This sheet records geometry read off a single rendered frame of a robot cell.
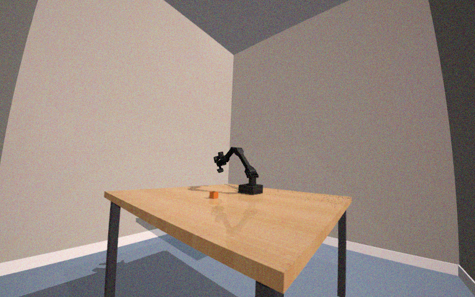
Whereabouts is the orange block with black square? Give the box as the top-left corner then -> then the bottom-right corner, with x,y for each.
209,191 -> 218,199

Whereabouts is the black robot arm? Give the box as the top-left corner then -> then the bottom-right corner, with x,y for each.
218,147 -> 259,186

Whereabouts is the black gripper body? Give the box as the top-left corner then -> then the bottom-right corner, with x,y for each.
213,156 -> 224,173

